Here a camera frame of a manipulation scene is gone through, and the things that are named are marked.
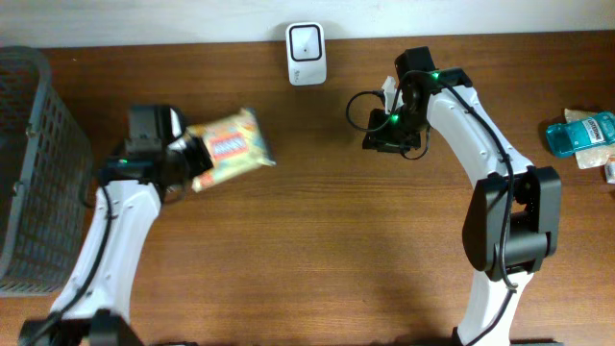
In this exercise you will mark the dark grey mesh basket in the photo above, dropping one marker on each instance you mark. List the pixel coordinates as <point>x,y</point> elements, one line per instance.
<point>46,163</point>

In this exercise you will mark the white barcode scanner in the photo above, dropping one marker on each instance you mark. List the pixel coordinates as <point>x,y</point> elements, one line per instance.
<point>306,54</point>

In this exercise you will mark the yellow wet wipes pack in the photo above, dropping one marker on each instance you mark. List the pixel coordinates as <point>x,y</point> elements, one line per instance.
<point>236,146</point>

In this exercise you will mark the orange small snack packet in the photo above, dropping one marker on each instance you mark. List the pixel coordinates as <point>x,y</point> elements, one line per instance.
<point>609,171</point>

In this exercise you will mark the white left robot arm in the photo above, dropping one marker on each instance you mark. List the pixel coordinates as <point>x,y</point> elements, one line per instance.
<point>159,157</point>

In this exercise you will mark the teal mouthwash bottle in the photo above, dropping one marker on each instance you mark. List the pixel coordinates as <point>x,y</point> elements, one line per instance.
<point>579,135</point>

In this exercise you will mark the beige kraft paper pouch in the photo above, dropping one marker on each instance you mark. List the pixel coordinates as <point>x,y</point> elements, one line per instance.
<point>594,157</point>

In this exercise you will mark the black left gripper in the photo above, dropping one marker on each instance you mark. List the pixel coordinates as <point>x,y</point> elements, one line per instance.
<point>194,147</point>

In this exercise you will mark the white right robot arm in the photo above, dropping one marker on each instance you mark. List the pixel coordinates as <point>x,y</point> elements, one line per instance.
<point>511,225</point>

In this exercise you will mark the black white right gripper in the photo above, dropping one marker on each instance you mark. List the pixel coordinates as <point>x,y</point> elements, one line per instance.
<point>385,141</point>

